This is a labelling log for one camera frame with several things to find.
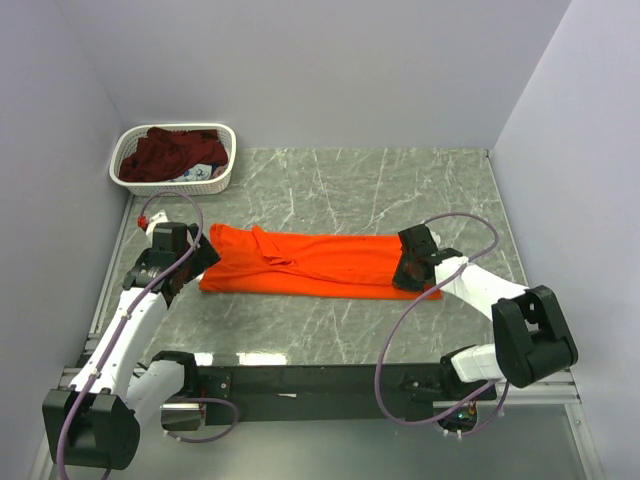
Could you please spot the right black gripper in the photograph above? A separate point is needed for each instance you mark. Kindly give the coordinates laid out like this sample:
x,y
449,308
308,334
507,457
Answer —
x,y
400,281

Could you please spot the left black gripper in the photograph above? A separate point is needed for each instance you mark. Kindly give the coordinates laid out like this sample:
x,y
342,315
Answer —
x,y
203,257

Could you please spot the orange polo shirt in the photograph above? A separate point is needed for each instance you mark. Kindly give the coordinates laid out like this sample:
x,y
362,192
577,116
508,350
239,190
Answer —
x,y
256,261

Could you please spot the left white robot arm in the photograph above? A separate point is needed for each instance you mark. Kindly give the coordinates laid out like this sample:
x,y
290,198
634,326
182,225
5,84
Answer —
x,y
96,420

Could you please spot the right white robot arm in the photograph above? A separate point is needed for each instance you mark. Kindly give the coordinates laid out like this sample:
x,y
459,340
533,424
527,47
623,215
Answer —
x,y
531,337

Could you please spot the white printed shirt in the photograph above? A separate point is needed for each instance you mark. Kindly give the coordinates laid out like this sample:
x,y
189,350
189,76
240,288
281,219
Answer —
x,y
201,172

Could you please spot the white plastic laundry basket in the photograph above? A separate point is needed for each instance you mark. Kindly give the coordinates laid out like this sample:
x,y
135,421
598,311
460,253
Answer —
x,y
127,143

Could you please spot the dark red shirt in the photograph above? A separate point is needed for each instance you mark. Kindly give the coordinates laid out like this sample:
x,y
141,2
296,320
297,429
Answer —
x,y
162,155

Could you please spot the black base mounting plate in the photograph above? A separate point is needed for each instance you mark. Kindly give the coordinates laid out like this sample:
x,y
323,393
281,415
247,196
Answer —
x,y
333,392

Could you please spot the aluminium rail frame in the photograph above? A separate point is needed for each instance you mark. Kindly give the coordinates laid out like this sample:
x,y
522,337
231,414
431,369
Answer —
x,y
558,389

